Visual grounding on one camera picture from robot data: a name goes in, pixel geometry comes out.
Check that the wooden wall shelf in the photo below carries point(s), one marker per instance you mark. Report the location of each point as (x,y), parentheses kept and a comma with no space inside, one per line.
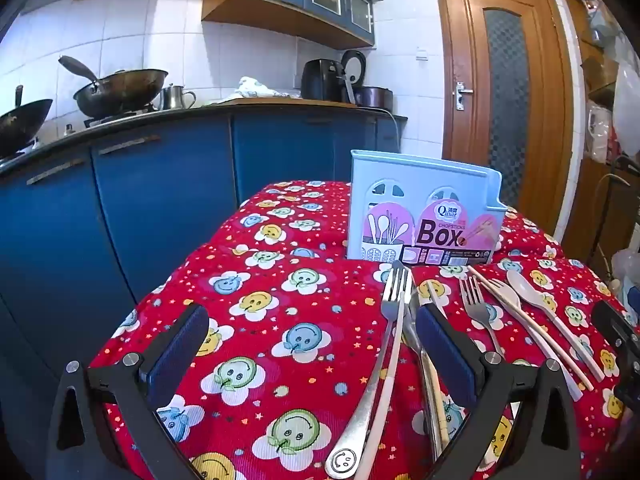
(582,190)

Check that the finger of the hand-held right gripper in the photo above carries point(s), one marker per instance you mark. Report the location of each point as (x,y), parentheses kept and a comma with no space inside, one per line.
(617,325)

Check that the cardboard box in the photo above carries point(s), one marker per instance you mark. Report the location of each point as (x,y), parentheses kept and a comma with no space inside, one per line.
(597,72)

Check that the blue kitchen base cabinet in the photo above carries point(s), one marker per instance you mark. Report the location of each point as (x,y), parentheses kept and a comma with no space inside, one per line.
(150,200)

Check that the white plastic spoon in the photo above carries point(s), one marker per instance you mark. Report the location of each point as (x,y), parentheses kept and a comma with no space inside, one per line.
(525,287)

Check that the black frying pan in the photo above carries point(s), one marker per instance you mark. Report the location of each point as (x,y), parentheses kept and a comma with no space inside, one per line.
(20,125)

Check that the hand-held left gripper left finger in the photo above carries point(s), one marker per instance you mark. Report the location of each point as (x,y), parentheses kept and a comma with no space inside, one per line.
(180,355)

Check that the black air fryer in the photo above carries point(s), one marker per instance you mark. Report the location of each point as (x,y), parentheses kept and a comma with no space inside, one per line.
(320,80)

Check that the white chopstick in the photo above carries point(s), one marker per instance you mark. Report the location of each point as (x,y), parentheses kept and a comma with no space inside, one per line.
(387,365)

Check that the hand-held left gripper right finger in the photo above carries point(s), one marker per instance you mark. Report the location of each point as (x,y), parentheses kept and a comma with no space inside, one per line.
(445,355)

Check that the steel kettle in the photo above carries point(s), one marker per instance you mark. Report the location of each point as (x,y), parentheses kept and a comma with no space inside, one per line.
(172,97)

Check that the wooden door with glass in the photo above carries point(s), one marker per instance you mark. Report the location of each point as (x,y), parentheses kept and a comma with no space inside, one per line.
(455,170)

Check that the light blue utensil box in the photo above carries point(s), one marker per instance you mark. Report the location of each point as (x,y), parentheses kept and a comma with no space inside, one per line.
(395,185)

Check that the large dark wok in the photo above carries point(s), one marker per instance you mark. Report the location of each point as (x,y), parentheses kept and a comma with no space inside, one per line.
(120,92)

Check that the small steel fork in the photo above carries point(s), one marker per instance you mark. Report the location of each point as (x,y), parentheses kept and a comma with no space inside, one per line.
(475,305)

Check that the gas stove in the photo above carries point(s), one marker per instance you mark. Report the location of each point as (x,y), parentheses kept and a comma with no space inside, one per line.
(120,117)

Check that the red smiley flower tablecloth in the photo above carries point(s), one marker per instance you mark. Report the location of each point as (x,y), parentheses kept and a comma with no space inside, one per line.
(280,320)

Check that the white plastic bag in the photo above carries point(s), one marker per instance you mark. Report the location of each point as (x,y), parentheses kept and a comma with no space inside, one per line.
(627,110)

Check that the white wall switch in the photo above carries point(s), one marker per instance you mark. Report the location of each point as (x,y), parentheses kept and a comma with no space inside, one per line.
(422,53)

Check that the blue wooden wall cabinet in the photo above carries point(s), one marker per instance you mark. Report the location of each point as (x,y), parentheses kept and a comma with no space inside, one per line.
(280,5)

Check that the dark rice cooker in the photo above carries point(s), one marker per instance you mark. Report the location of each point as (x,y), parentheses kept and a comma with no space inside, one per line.
(372,95)

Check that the steel table knife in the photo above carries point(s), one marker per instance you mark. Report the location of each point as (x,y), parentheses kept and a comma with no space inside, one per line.
(429,385)

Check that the white cloth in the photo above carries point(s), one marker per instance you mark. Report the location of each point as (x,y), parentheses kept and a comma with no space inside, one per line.
(252,87)

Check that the cream plastic fork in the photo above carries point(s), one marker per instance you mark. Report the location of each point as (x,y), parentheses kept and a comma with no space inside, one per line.
(530,330)

